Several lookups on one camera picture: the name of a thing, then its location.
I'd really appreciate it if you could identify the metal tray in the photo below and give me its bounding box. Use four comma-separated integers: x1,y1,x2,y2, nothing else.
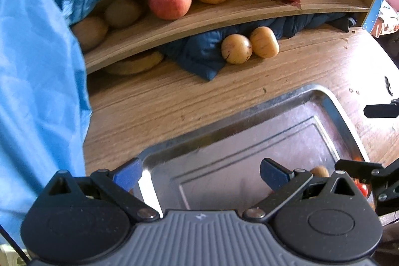
137,84,375,213

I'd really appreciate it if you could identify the dark blue quilted jacket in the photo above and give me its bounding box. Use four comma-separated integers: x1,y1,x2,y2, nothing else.
157,13,357,82

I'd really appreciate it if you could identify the curved wooden shelf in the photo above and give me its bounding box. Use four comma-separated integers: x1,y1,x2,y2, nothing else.
70,0,379,75

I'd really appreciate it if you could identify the brown kiwi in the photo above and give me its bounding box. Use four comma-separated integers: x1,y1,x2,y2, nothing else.
72,16,109,52
104,0,143,29

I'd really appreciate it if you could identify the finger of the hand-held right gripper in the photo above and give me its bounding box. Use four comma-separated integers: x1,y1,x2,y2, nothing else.
364,98,399,119
335,158,399,217

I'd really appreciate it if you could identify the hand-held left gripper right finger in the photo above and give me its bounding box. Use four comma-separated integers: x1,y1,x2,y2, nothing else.
243,158,369,220

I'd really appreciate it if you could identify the pink patterned cloth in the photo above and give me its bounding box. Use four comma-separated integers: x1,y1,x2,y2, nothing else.
371,0,399,39

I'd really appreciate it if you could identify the red cherry tomato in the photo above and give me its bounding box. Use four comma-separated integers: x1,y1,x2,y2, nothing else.
354,179,369,198

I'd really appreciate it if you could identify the round yellow fruit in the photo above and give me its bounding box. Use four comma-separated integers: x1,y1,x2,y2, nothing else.
221,34,253,65
249,26,280,59

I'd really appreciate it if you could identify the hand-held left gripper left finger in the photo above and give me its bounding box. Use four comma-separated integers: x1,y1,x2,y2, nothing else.
37,157,160,220

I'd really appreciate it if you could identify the light blue cloth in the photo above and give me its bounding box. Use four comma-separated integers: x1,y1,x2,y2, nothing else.
0,0,92,248

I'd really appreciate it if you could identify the tan flat oval object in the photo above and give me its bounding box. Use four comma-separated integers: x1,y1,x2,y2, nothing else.
105,49,165,76

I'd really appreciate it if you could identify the small yellow fruit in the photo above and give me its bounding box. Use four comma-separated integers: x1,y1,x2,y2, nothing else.
310,166,330,178

